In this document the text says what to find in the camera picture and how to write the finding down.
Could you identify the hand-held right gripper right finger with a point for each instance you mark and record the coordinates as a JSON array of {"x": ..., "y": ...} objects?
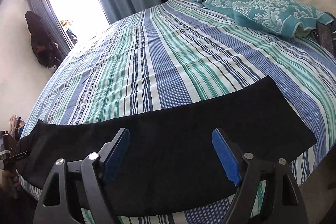
[{"x": 227, "y": 158}]

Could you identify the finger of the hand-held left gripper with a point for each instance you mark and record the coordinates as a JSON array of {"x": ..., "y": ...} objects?
[{"x": 19, "y": 156}]

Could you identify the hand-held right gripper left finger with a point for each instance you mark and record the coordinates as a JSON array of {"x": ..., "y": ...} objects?
[{"x": 115, "y": 155}]

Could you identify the black pants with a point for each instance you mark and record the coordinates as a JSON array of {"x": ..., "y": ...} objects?
[{"x": 183, "y": 121}]

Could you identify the person's left hand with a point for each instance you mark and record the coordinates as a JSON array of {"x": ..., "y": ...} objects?
[{"x": 8, "y": 183}]

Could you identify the pale clothes pile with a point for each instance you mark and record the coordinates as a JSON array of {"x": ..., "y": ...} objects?
[{"x": 16, "y": 125}]

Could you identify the dark hanging coats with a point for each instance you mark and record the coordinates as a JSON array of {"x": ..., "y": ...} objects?
[{"x": 42, "y": 40}]

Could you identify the bed with striped sheet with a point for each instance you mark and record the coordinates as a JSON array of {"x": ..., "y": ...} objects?
[{"x": 170, "y": 56}]

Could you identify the narrow blue curtain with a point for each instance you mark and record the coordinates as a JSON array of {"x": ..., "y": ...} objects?
[{"x": 50, "y": 19}]

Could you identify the large teal patterned pillow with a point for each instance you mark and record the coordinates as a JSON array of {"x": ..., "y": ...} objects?
[{"x": 275, "y": 14}]

